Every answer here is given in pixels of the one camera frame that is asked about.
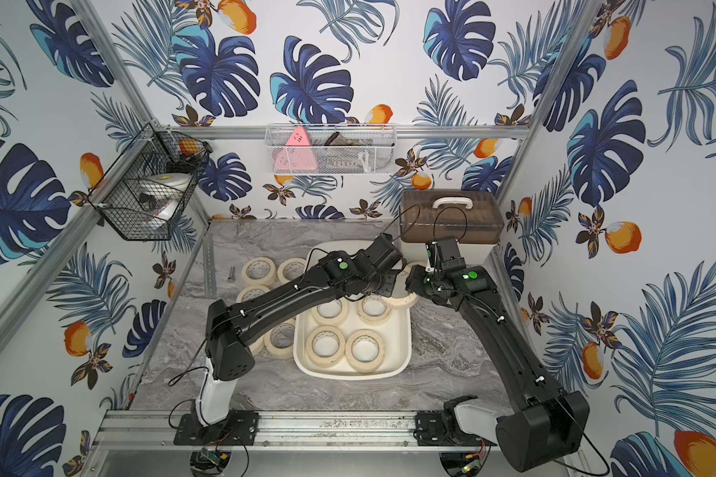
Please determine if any cream tape roll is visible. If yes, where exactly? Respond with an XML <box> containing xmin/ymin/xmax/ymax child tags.
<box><xmin>403</xmin><ymin>262</ymin><xmax>428</xmax><ymax>273</ymax></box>
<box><xmin>380</xmin><ymin>266</ymin><xmax>419</xmax><ymax>309</ymax></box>
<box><xmin>309</xmin><ymin>298</ymin><xmax>350</xmax><ymax>328</ymax></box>
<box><xmin>306</xmin><ymin>325</ymin><xmax>346</xmax><ymax>369</ymax></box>
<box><xmin>356</xmin><ymin>296</ymin><xmax>393</xmax><ymax>327</ymax></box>
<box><xmin>236</xmin><ymin>285</ymin><xmax>270</xmax><ymax>303</ymax></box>
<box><xmin>345</xmin><ymin>329</ymin><xmax>386</xmax><ymax>374</ymax></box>
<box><xmin>264</xmin><ymin>319</ymin><xmax>296</xmax><ymax>360</ymax></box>
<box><xmin>242</xmin><ymin>256</ymin><xmax>278</xmax><ymax>286</ymax></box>

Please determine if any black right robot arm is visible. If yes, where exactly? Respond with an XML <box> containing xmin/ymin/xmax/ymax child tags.
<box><xmin>406</xmin><ymin>237</ymin><xmax>590</xmax><ymax>472</ymax></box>

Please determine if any brown lidded storage case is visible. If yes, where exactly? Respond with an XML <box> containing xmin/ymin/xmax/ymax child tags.
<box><xmin>399</xmin><ymin>189</ymin><xmax>505</xmax><ymax>266</ymax></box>

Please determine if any white plastic storage tray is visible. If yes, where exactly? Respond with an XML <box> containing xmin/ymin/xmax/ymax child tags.
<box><xmin>294</xmin><ymin>262</ymin><xmax>412</xmax><ymax>381</ymax></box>

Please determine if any pink triangle in basket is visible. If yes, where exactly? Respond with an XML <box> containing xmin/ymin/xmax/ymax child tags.
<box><xmin>272</xmin><ymin>126</ymin><xmax>318</xmax><ymax>175</ymax></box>

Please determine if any white object in black basket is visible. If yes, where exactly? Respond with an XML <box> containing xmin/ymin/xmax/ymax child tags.
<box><xmin>137</xmin><ymin>173</ymin><xmax>191</xmax><ymax>229</ymax></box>

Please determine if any white mesh wall basket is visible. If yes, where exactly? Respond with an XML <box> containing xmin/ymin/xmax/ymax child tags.
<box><xmin>265</xmin><ymin>123</ymin><xmax>397</xmax><ymax>176</ymax></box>

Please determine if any perforated metal DIN rail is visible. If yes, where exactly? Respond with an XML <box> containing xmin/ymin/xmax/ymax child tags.
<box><xmin>202</xmin><ymin>235</ymin><xmax>217</xmax><ymax>298</ymax></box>

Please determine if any black wire basket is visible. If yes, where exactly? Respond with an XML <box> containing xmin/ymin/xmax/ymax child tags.
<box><xmin>87</xmin><ymin>123</ymin><xmax>213</xmax><ymax>242</ymax></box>

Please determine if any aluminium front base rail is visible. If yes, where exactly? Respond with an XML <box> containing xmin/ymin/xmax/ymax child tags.
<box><xmin>93</xmin><ymin>411</ymin><xmax>481</xmax><ymax>452</ymax></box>

